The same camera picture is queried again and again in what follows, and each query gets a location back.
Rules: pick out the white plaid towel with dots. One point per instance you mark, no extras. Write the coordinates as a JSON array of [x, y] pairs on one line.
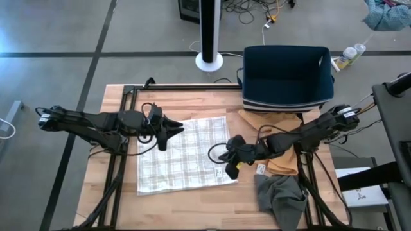
[[183, 154]]

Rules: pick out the black white tower fan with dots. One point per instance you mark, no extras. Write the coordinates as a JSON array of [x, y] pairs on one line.
[[208, 32]]

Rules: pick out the bottle with yellow label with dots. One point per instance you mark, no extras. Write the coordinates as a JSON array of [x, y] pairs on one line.
[[346, 57]]

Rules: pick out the yellow plug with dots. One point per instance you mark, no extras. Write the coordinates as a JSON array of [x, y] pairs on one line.
[[272, 18]]

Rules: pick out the white handwritten paper label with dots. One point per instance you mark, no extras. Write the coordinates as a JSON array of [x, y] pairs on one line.
[[260, 169]]

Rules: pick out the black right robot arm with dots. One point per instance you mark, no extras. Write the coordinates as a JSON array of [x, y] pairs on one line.
[[308, 131]]

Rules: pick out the teal cloth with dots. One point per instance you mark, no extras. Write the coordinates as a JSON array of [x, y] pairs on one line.
[[388, 16]]

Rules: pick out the dark grey towel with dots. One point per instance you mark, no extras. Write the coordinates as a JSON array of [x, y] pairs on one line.
[[282, 199]]

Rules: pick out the clear plastic cup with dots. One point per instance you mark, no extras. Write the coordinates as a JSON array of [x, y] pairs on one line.
[[359, 49]]

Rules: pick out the black aluminium table frame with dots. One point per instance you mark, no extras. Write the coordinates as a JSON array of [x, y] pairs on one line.
[[192, 87]]

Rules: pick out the white tube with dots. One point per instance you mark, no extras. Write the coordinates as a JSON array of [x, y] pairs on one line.
[[335, 65]]

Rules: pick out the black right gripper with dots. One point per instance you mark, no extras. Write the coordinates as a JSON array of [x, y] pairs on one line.
[[247, 154]]

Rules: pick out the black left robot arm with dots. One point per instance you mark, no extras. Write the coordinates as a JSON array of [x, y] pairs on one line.
[[96, 122]]

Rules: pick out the white box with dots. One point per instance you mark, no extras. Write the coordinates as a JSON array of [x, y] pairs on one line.
[[363, 195]]

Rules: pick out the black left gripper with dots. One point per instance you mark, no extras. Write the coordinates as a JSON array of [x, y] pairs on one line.
[[154, 130]]

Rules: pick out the orange towel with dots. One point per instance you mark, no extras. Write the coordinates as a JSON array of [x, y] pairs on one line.
[[253, 118]]

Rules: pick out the grey metal bracket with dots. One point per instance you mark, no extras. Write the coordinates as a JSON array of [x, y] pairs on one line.
[[14, 112]]

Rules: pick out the black box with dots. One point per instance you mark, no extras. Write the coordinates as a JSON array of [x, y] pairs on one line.
[[189, 9]]

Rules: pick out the navy white striped fabric bin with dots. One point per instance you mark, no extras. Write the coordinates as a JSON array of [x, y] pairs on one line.
[[285, 77]]

